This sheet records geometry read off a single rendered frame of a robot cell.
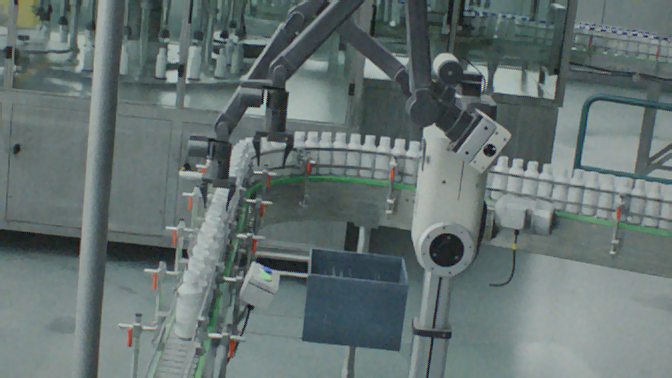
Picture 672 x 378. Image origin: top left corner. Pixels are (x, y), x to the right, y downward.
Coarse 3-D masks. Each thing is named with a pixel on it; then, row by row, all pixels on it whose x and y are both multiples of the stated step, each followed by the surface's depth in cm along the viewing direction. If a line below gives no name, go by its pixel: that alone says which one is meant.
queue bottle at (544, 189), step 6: (546, 168) 509; (552, 168) 509; (540, 174) 511; (546, 174) 509; (552, 174) 510; (552, 180) 509; (540, 186) 510; (546, 186) 509; (552, 186) 510; (540, 192) 510; (546, 192) 510; (552, 192) 511
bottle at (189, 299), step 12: (192, 276) 319; (180, 288) 320; (192, 288) 319; (180, 300) 320; (192, 300) 319; (180, 312) 321; (192, 312) 320; (180, 324) 321; (192, 324) 321; (180, 336) 322; (192, 336) 322
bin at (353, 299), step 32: (288, 256) 430; (320, 256) 436; (352, 256) 436; (384, 256) 436; (320, 288) 407; (352, 288) 407; (384, 288) 407; (320, 320) 409; (352, 320) 409; (384, 320) 409
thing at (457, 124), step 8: (448, 112) 336; (456, 112) 336; (464, 112) 337; (472, 112) 343; (480, 112) 338; (448, 120) 336; (456, 120) 336; (464, 120) 336; (472, 120) 336; (480, 120) 335; (440, 128) 339; (448, 128) 337; (456, 128) 336; (464, 128) 336; (472, 128) 335; (448, 136) 338; (456, 136) 337; (464, 136) 336; (448, 144) 344; (456, 144) 336
